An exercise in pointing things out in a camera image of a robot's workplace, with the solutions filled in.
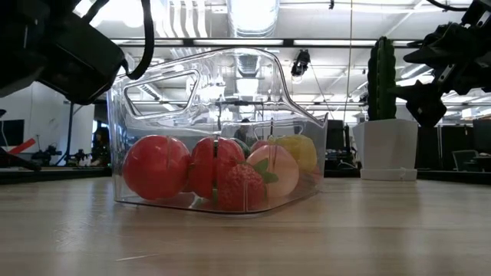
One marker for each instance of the background black robot arm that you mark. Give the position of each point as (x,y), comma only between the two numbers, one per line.
(46,155)

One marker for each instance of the yellow toy pineapple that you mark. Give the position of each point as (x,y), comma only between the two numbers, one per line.
(303,151)

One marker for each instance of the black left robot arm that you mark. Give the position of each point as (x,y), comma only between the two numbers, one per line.
(19,38)

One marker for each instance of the person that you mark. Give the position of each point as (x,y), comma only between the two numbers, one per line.
(242,130)

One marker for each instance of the black wall screen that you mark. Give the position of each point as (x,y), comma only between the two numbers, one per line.
(11,132)

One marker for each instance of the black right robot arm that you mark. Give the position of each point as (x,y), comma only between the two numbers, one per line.
(479,13)

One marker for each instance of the white plant pot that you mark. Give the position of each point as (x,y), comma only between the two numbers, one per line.
(383,149)

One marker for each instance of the red bar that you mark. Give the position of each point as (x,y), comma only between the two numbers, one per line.
(23,146)

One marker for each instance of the black monitor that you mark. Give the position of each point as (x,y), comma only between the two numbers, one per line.
(335,134)

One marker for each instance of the silver ventilation duct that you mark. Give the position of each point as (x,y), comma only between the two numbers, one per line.
(251,19)

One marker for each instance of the pink toy peach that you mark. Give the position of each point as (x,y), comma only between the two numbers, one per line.
(284,168)

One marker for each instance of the black hanging camera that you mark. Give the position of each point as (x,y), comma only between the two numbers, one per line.
(301,63)

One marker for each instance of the green cactus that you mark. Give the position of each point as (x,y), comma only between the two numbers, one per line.
(381,76)

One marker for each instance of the red toy apple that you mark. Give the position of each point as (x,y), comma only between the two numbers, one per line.
(153,168)

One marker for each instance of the clear plastic container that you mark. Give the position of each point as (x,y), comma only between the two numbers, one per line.
(230,76)

